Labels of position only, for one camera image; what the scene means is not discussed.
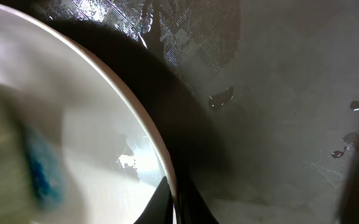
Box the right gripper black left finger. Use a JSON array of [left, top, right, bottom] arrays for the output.
[[134, 177, 174, 224]]

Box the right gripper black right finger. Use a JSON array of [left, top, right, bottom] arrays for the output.
[[178, 179, 219, 224]]

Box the white plate blue stain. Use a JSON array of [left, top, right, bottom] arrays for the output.
[[0, 4, 177, 224]]

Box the dark brown serving tray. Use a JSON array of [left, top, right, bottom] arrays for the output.
[[6, 0, 359, 223]]

